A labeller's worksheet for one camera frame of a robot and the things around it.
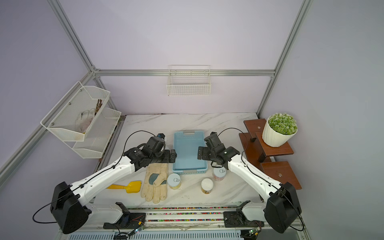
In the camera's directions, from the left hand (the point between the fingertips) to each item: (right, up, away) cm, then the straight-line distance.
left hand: (168, 157), depth 81 cm
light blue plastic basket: (+8, +5, +24) cm, 26 cm away
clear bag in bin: (-45, +21, -3) cm, 49 cm away
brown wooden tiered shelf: (+56, +3, +25) cm, 61 cm away
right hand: (+21, +1, +2) cm, 22 cm away
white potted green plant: (+53, +15, -14) cm, 57 cm away
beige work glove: (-8, -19, +2) cm, 21 cm away
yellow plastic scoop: (-21, -18, +3) cm, 28 cm away
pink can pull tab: (+28, -10, +3) cm, 30 cm away
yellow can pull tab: (+3, -14, +1) cm, 14 cm away
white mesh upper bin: (-49, +21, -6) cm, 54 cm away
